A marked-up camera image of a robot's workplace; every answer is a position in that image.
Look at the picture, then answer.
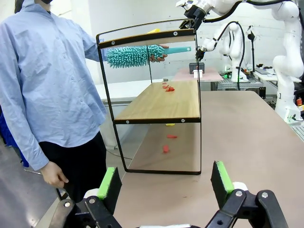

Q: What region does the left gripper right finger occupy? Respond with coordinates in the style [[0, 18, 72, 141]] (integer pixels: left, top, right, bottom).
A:
[[205, 160, 290, 228]]

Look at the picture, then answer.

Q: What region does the black background arm cable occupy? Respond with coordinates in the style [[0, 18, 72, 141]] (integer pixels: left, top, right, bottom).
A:
[[212, 20, 246, 91]]

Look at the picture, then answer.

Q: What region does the wooden two-tier metal shelf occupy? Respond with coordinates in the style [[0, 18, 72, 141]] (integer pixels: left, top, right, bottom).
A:
[[96, 18, 202, 176]]

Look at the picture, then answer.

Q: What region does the person's left forearm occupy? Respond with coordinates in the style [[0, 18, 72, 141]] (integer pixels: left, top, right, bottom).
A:
[[80, 28, 107, 64]]

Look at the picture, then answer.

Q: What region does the black mesh basket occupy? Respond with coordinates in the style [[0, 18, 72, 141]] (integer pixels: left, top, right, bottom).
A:
[[189, 62, 205, 73]]

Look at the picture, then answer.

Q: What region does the person in blue shirt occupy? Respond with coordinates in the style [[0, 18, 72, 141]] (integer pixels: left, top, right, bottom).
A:
[[0, 0, 109, 205]]

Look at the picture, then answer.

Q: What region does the person's right hand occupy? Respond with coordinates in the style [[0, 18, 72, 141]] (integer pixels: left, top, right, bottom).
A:
[[40, 161, 70, 190]]

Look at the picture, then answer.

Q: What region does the teal microfibre duster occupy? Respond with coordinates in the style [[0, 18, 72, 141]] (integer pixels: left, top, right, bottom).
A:
[[106, 44, 192, 69]]

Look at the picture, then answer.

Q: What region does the black background robot gripper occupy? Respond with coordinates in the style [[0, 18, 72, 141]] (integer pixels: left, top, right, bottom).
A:
[[195, 48, 206, 61]]

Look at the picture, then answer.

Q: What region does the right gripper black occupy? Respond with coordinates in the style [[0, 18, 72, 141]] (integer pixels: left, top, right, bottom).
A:
[[179, 4, 209, 32]]

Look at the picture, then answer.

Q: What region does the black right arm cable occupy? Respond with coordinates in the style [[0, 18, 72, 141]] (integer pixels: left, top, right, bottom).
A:
[[203, 0, 285, 23]]

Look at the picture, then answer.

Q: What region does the pink table mat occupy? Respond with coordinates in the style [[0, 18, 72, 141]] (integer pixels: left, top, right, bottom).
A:
[[172, 66, 224, 83]]

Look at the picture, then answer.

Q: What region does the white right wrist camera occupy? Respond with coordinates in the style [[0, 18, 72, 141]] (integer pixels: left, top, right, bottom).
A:
[[175, 0, 193, 9]]

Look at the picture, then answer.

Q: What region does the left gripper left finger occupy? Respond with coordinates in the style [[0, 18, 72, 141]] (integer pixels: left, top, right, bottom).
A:
[[48, 167, 123, 228]]

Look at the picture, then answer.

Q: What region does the black camera stand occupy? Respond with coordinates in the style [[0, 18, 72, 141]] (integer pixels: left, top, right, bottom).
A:
[[246, 25, 257, 73]]

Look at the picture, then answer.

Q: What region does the person's right forearm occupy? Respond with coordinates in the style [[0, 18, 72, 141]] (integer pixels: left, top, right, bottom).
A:
[[0, 95, 50, 171]]

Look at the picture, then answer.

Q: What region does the person's left hand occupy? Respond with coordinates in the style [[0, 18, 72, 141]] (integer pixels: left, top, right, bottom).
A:
[[148, 44, 170, 63]]

